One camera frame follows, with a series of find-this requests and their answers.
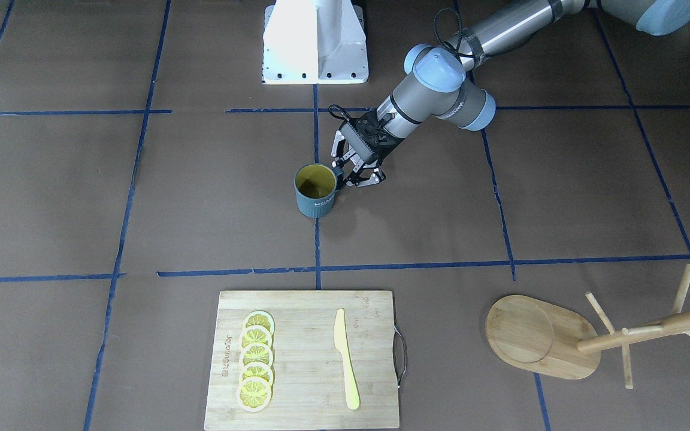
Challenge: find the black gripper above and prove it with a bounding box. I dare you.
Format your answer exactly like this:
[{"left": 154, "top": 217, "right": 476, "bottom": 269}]
[{"left": 331, "top": 110, "right": 404, "bottom": 187}]

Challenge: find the dark blue mug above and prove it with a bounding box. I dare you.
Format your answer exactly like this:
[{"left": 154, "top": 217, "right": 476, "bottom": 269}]
[{"left": 295, "top": 163, "right": 343, "bottom": 218}]

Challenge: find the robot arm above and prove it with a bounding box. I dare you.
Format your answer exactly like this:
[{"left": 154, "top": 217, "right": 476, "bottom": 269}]
[{"left": 329, "top": 1, "right": 690, "bottom": 189}]

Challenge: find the wooden cup rack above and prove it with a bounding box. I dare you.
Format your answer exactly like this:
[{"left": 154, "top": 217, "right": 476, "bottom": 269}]
[{"left": 485, "top": 263, "right": 690, "bottom": 389}]

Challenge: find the white mounting pillar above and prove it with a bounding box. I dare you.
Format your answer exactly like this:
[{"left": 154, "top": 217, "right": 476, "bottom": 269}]
[{"left": 261, "top": 1, "right": 370, "bottom": 85}]

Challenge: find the yellow plastic knife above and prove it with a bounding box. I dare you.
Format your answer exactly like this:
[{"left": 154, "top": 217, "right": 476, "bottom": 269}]
[{"left": 334, "top": 308, "right": 361, "bottom": 410}]

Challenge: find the lemon slice two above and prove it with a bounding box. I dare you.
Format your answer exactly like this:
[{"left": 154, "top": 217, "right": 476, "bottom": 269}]
[{"left": 241, "top": 325, "right": 273, "bottom": 348}]

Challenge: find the lemon slice three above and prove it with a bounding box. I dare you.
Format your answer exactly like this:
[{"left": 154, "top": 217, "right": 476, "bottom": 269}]
[{"left": 239, "top": 342, "right": 274, "bottom": 366}]

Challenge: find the lemon slice four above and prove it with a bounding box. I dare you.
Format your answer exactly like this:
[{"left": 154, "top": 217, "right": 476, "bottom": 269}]
[{"left": 239, "top": 361, "right": 276, "bottom": 385}]

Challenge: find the bamboo cutting board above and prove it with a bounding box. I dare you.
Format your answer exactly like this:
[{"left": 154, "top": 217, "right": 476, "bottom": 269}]
[{"left": 204, "top": 290, "right": 400, "bottom": 430}]

